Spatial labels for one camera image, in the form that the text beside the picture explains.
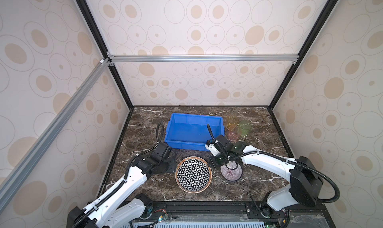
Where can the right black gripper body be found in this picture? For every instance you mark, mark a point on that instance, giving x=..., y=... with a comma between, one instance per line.
x=218, y=160

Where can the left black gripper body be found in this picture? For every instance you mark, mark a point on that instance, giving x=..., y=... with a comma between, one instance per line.
x=164, y=165

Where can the flower pattern orange rim plate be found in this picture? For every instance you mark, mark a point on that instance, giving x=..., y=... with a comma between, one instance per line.
x=193, y=175

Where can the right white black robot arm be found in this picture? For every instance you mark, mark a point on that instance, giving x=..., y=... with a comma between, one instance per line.
x=306, y=185

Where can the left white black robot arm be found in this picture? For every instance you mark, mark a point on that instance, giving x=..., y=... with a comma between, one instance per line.
x=106, y=211

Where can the blue plastic bin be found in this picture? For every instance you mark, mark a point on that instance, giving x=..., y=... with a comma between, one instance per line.
x=190, y=132

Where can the pink translucent cup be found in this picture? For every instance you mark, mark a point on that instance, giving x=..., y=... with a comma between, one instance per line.
x=233, y=135

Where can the purple striped small bowl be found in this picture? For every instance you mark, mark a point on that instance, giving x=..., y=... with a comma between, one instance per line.
x=231, y=171

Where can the green translucent cup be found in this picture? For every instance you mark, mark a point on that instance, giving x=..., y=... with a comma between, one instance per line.
x=244, y=127

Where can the yellow translucent cup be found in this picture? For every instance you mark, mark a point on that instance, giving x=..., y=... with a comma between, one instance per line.
x=231, y=122

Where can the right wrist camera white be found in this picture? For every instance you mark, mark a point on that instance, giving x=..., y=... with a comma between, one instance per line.
x=211, y=148

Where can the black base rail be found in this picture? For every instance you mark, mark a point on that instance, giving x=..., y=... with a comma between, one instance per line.
x=240, y=214

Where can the horizontal aluminium back rail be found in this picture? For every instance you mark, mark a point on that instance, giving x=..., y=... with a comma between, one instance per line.
x=204, y=58

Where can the left diagonal aluminium rail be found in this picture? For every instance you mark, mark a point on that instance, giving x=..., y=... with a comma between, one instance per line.
x=29, y=161

